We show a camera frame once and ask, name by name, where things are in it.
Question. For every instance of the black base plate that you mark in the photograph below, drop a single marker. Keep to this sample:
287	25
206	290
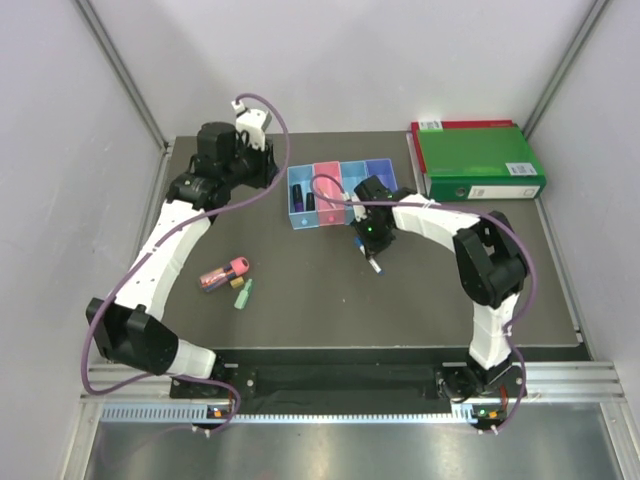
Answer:
457	382

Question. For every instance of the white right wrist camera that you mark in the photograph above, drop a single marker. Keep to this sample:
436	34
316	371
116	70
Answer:
353	204

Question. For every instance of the left aluminium frame post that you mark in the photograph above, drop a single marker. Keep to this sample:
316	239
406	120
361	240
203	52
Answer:
99	32

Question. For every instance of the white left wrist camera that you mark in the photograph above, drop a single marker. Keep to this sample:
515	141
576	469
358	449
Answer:
253	123

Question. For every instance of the white blue marker pen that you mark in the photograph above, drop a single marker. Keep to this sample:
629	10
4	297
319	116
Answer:
375	265

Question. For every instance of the blue cap black highlighter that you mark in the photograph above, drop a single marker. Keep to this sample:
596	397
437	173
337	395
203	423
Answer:
310	202

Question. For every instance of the small yellow block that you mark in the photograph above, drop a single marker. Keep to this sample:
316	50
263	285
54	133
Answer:
237	282

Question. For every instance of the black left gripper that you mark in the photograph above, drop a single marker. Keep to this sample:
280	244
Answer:
267	169

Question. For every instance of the purple drawer box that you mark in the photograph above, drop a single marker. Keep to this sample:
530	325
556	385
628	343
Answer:
383	169

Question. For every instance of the light blue drawer box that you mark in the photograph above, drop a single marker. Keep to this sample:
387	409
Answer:
301	174

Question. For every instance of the purple cap black highlighter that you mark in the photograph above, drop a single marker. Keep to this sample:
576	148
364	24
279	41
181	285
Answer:
297	198

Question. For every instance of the aluminium frame post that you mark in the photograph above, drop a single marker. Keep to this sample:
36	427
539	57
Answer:
99	32
571	54

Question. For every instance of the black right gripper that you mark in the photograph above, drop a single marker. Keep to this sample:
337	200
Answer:
372	247

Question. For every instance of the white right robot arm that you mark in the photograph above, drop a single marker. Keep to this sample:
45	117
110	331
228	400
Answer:
491	265

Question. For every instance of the sky blue drawer box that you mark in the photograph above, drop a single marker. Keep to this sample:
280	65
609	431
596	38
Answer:
353	173

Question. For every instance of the pink cap pen tube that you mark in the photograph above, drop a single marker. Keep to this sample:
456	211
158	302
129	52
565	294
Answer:
220	276

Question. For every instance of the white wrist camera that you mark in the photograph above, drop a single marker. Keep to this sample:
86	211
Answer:
253	123
353	204

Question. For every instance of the green ring binder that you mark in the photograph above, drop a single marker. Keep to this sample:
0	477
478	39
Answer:
467	189

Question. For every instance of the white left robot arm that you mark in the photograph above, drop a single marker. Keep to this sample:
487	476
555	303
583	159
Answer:
128	328

